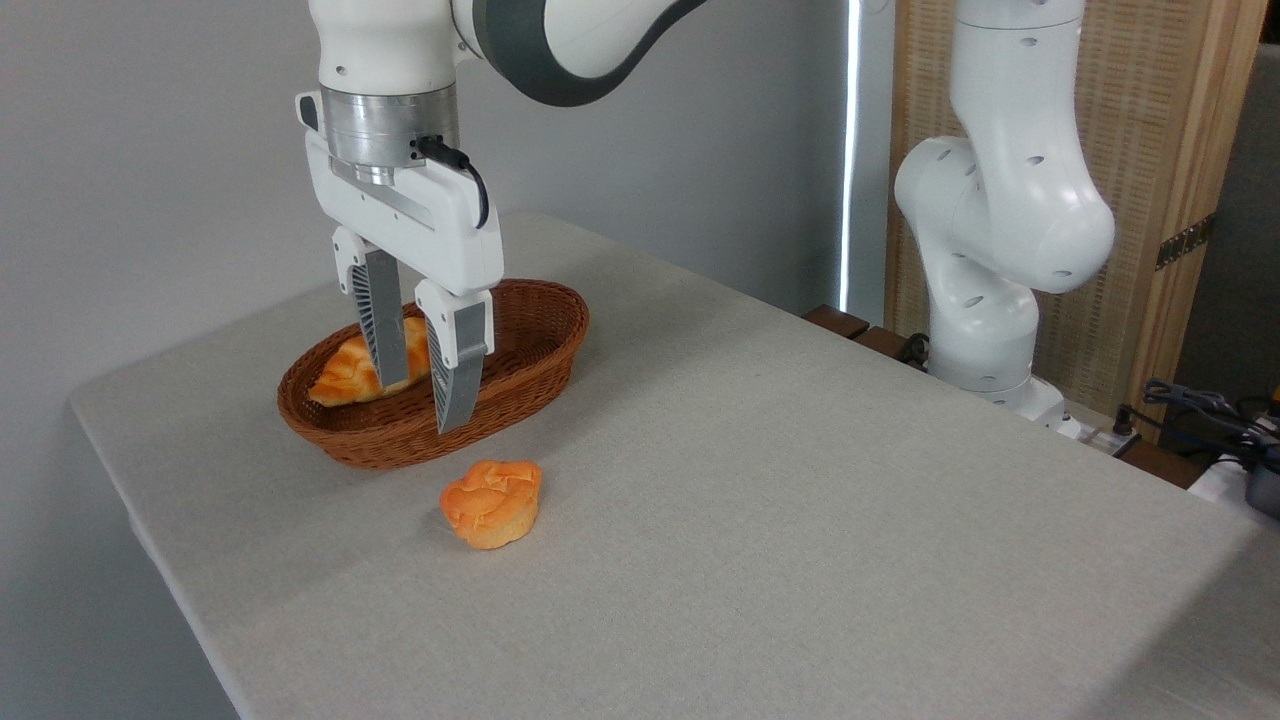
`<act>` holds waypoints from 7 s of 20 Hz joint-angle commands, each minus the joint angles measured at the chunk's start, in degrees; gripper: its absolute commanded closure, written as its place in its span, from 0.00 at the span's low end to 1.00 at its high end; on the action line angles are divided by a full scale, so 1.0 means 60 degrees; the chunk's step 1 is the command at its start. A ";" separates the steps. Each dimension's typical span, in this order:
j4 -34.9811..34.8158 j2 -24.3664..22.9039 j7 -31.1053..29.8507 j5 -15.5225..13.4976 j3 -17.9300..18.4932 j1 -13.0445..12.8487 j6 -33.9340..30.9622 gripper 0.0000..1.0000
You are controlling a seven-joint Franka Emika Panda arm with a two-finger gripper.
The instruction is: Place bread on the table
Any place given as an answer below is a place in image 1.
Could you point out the grey device housing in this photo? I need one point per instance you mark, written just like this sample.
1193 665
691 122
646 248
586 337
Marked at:
1265 488

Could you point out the grey tablecloth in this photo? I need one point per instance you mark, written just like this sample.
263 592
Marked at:
800 550

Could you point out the long braided bread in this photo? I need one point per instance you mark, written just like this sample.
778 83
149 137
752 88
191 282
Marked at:
345 378

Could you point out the dark wooden block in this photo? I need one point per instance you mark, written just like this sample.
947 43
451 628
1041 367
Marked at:
882 343
836 321

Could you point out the white power strip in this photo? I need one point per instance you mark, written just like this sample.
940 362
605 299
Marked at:
1095 428

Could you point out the brown wicker basket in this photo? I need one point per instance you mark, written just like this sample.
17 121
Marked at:
525 375

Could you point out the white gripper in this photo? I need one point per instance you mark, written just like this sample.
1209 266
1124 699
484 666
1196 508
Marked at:
420 220

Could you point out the wooden woven folding screen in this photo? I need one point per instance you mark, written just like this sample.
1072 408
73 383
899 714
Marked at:
1150 120

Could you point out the round orange bread bun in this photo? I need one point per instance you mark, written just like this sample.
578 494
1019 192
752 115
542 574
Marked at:
490 505

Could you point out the metal screen hinge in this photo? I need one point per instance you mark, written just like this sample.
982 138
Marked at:
1185 242

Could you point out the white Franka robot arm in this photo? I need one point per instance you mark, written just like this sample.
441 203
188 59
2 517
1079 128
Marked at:
1010 210

